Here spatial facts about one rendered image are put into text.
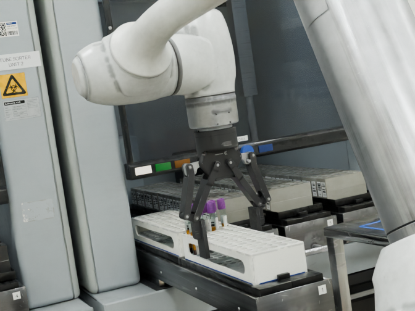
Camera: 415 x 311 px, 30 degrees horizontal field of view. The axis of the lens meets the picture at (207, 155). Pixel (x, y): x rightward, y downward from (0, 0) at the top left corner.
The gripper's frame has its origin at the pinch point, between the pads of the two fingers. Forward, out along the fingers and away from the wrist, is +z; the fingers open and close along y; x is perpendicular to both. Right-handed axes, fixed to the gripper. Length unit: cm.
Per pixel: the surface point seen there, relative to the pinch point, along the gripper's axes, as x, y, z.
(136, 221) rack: 38.6, -4.7, -0.1
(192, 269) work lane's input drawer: 6.5, -5.6, 5.3
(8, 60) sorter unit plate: 33, -28, -38
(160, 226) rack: 23.7, -4.6, -0.5
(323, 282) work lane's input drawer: -21.6, 5.2, 5.2
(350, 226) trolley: 3.6, 27.9, 3.9
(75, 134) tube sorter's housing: 33.0, -16.8, -21.6
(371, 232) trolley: -4.6, 27.0, 3.9
